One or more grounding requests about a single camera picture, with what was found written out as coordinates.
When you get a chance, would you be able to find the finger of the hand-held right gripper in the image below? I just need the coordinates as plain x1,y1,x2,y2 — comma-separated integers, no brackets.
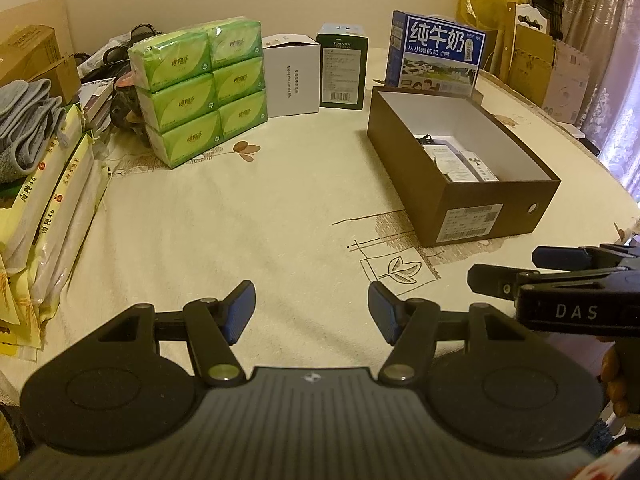
469,263,538,303
532,245,640,271

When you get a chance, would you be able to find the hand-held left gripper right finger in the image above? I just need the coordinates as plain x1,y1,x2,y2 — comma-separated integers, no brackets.
367,282,538,387

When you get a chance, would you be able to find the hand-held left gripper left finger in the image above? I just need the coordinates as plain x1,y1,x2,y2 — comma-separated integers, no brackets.
90,281,257,387

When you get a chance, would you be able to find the brown cardboard box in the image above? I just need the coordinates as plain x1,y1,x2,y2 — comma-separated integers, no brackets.
366,86,562,248

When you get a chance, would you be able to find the green white medicine box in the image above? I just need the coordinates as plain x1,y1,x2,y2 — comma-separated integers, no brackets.
424,144,473,182

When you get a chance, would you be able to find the person's right hand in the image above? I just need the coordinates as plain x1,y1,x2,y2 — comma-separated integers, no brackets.
600,345,628,416

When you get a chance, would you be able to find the dark flat object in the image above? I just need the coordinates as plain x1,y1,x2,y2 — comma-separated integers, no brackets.
572,127,601,155

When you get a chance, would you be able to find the red white patterned clothing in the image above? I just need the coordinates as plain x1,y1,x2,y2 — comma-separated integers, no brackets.
575,445,640,480

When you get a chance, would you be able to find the white rice bag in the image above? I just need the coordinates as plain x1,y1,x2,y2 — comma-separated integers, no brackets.
27,132,96,306
37,160,111,321

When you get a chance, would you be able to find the purple patterned curtain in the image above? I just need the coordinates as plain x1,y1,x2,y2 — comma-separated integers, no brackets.
555,0,640,191

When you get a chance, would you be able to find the pack of green tissue packets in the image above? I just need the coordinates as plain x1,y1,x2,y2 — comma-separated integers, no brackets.
127,20,269,170

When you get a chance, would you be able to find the stack of yellow packets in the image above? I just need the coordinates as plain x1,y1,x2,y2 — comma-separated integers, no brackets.
0,200,48,361

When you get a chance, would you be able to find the dark round bag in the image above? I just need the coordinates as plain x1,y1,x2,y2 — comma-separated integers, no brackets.
107,80,151,146

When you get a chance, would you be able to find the yellow packet stack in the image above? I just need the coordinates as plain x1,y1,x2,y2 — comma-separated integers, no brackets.
0,105,83,261

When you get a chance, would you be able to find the blue milk carton box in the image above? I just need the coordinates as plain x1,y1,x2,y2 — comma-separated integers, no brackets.
385,10,487,98

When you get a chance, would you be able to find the white cardboard box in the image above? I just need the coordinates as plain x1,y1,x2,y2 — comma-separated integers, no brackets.
261,34,321,118

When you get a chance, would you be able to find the dark green box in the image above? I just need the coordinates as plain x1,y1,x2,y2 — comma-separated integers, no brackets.
316,22,370,111

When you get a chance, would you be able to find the white carved wooden panel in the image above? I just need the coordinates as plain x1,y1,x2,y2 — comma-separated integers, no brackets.
515,2,551,33

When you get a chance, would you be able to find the white printed packet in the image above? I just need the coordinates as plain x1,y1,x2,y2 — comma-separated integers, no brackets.
80,77,116,123

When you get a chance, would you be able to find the grey towel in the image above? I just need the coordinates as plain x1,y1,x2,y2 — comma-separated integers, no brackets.
0,79,68,183

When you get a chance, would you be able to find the tan cardboard box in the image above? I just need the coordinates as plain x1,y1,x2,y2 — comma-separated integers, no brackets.
0,25,81,106

